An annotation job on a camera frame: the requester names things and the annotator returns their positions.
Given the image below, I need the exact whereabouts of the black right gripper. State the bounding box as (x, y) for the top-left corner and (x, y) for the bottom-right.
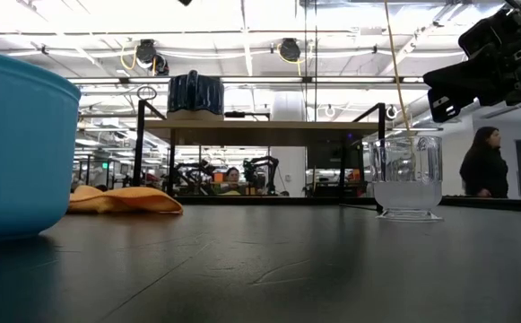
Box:
(422, 0), (521, 125)

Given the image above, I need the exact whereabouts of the clear glass mug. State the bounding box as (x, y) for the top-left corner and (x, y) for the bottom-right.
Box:
(367, 135), (444, 223)

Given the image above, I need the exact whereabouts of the dark blue ceramic mug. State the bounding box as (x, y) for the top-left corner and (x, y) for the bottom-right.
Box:
(166, 69), (226, 121)

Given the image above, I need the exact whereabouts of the light blue plastic mug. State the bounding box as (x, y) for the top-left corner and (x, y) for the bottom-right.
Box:
(0, 47), (82, 243)

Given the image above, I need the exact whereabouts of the wooden stick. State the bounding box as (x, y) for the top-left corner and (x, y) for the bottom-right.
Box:
(383, 0), (413, 138)

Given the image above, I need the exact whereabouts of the person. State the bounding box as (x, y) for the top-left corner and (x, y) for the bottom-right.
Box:
(221, 166), (244, 196)
(459, 126), (510, 199)

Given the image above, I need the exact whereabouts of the black computer case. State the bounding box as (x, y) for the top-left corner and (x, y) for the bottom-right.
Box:
(307, 136), (380, 171)

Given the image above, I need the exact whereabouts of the white column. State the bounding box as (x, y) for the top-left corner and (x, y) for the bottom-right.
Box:
(270, 89), (308, 197)

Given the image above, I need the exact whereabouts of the orange cloth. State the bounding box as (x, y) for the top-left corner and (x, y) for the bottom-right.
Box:
(66, 185), (185, 215)

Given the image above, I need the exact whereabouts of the black ceiling cable reel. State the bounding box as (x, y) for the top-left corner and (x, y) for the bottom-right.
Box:
(134, 39), (159, 69)
(279, 37), (302, 63)

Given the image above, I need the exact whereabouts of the black table frame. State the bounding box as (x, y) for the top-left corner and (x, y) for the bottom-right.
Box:
(174, 195), (521, 213)

